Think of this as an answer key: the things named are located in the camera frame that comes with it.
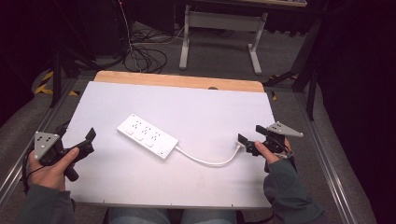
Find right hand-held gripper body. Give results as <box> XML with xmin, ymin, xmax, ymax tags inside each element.
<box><xmin>245</xmin><ymin>120</ymin><xmax>304</xmax><ymax>157</ymax></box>

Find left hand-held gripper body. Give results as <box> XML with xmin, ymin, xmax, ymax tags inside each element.
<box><xmin>33</xmin><ymin>130</ymin><xmax>95</xmax><ymax>183</ymax></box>

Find white power cord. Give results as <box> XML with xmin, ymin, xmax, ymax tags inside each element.
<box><xmin>174</xmin><ymin>141</ymin><xmax>247</xmax><ymax>168</ymax></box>

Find white power strip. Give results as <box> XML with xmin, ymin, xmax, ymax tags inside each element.
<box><xmin>116</xmin><ymin>113</ymin><xmax>180</xmax><ymax>161</ymax></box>

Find person's right hand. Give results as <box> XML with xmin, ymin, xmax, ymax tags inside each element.
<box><xmin>254</xmin><ymin>137</ymin><xmax>293</xmax><ymax>165</ymax></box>

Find person's left hand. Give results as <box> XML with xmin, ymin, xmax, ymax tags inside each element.
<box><xmin>27</xmin><ymin>147</ymin><xmax>80</xmax><ymax>191</ymax></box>

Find yellow black floor tape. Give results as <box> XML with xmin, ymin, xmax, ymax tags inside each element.
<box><xmin>34</xmin><ymin>70</ymin><xmax>80</xmax><ymax>97</ymax></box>

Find white table mat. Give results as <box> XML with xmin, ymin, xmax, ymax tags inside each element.
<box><xmin>63</xmin><ymin>80</ymin><xmax>277</xmax><ymax>209</ymax></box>

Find black metal stand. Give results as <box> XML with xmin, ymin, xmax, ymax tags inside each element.
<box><xmin>262</xmin><ymin>18</ymin><xmax>323</xmax><ymax>121</ymax></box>
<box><xmin>48</xmin><ymin>0</ymin><xmax>106</xmax><ymax>108</ymax></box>

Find wooden table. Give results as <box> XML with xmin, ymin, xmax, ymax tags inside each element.
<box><xmin>92</xmin><ymin>70</ymin><xmax>265</xmax><ymax>93</ymax></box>

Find person's legs in jeans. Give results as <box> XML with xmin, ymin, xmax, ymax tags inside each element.
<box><xmin>106</xmin><ymin>206</ymin><xmax>238</xmax><ymax>224</ymax></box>

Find aluminium rail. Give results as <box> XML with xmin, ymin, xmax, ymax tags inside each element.
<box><xmin>0</xmin><ymin>77</ymin><xmax>78</xmax><ymax>203</ymax></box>
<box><xmin>293</xmin><ymin>92</ymin><xmax>359</xmax><ymax>224</ymax></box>

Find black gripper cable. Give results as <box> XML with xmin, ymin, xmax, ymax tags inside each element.
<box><xmin>21</xmin><ymin>148</ymin><xmax>45</xmax><ymax>195</ymax></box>

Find black floor cables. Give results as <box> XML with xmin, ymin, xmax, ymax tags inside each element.
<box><xmin>118</xmin><ymin>0</ymin><xmax>188</xmax><ymax>75</ymax></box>

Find white metal desk frame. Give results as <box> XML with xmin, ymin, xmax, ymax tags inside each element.
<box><xmin>178</xmin><ymin>4</ymin><xmax>269</xmax><ymax>77</ymax></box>

